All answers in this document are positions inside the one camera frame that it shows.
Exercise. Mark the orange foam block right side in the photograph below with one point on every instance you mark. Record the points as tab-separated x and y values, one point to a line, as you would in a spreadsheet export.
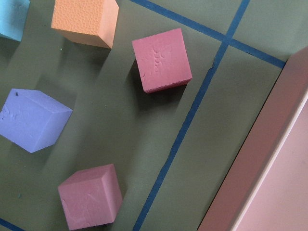
90	22

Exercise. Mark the pink plastic tray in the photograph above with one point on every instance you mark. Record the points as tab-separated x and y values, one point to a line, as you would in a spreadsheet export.
262	144

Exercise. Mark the red foam block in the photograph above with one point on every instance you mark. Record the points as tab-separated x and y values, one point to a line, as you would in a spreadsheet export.
91	197
162	61

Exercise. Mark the purple foam block right side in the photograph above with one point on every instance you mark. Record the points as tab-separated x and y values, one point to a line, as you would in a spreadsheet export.
32	119

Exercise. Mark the light blue foam block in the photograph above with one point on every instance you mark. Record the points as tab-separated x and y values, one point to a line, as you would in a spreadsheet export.
13	15

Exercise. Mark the red foam block front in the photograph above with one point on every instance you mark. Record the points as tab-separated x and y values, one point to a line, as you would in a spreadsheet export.
162	61

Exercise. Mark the red foam block rear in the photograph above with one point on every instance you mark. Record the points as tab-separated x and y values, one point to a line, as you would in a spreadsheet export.
91	197

